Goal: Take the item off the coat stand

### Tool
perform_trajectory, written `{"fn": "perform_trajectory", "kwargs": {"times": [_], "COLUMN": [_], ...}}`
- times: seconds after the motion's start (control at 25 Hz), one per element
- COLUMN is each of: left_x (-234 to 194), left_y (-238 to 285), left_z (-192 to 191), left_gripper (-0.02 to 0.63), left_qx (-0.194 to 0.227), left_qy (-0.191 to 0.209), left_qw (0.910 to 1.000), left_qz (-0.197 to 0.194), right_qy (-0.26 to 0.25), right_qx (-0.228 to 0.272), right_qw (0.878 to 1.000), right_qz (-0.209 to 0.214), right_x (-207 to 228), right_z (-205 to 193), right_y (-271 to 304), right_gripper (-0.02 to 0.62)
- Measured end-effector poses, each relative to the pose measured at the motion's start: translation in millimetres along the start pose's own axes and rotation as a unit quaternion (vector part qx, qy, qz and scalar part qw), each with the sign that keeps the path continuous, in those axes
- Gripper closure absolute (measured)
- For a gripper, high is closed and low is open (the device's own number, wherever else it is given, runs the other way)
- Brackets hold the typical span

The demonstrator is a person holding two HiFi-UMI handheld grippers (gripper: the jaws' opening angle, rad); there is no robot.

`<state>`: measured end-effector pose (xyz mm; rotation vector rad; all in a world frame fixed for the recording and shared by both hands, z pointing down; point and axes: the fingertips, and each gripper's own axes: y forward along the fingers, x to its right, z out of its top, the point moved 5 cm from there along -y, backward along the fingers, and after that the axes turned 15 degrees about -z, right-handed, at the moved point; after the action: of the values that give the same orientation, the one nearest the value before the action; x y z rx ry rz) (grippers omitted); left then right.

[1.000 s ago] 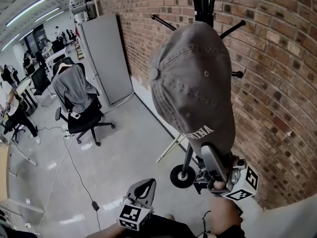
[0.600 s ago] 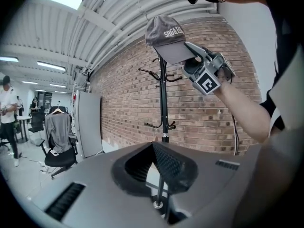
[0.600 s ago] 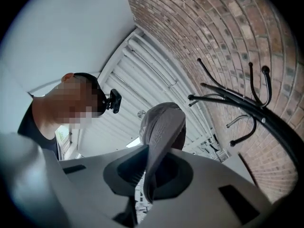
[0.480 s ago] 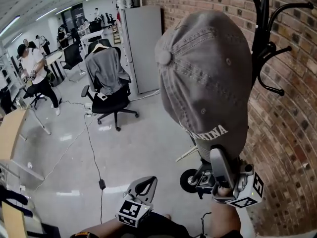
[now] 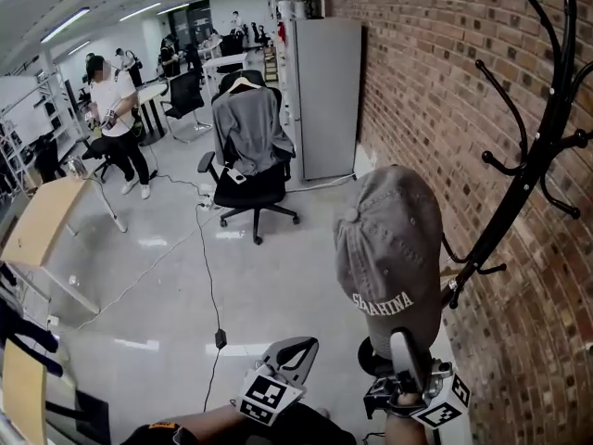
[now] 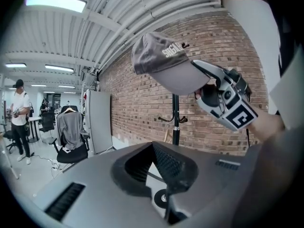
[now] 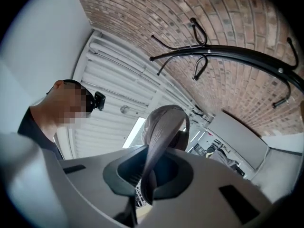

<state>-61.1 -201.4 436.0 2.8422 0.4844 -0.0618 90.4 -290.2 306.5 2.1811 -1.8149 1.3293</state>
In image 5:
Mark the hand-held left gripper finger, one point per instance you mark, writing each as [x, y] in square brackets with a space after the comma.
[311, 355]

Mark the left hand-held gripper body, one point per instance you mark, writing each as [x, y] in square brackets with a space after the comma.
[268, 397]

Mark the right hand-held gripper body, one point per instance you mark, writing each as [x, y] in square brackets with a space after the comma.
[440, 401]

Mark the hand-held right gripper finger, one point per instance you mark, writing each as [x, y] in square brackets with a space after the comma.
[407, 359]

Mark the grey cap item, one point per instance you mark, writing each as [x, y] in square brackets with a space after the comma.
[389, 244]

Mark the black metal coat stand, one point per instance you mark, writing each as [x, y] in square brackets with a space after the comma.
[514, 193]

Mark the person's right forearm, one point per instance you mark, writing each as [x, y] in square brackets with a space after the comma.
[404, 429]

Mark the person's left forearm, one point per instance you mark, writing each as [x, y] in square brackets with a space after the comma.
[208, 422]

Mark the person's right hand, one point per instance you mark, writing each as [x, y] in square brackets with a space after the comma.
[409, 398]

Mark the person's black clothing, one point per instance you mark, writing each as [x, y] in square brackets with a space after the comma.
[296, 427]

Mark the black power adapter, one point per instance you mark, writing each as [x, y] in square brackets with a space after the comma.
[220, 338]

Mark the black office chair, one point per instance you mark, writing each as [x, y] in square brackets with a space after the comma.
[252, 193]

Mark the white power strip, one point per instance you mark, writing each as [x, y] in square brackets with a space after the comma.
[206, 202]

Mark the white square device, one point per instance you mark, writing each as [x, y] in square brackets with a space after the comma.
[235, 176]

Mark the white floor socket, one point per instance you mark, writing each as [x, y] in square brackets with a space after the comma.
[53, 321]

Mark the grey garment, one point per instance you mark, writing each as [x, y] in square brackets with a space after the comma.
[250, 128]

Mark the wooden board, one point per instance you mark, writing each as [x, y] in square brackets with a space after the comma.
[23, 392]

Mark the grey metal cabinet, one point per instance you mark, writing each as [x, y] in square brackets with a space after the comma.
[326, 95]

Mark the wooden clothes hanger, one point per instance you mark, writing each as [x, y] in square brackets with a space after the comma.
[242, 82]

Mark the wooden table with white legs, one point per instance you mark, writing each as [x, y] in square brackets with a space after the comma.
[46, 216]

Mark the black mesh visitor chair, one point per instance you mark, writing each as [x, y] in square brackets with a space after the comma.
[185, 95]

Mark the black stool chair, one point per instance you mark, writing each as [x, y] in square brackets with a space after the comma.
[99, 153]

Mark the white high desk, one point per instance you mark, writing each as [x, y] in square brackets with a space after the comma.
[224, 63]

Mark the tall white shelf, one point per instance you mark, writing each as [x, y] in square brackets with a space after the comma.
[282, 40]

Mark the black bag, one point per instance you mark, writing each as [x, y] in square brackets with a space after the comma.
[48, 158]

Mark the white metal shelf rack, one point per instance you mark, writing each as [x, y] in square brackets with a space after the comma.
[32, 109]

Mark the ceiling light strip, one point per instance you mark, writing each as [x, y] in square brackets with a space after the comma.
[139, 12]
[65, 25]

